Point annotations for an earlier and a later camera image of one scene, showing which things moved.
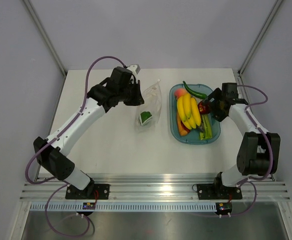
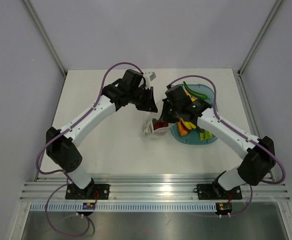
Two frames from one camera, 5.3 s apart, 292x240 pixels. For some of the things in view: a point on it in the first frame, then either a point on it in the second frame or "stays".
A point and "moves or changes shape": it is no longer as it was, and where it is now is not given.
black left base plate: [101, 191] stays
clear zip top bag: [149, 110] moves or changes shape
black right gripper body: [219, 114] to [171, 113]
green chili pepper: [195, 94] stays
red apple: [203, 107] moves or changes shape
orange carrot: [181, 131] stays
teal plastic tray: [193, 137] stays
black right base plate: [215, 191] stays
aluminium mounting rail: [153, 188] stays
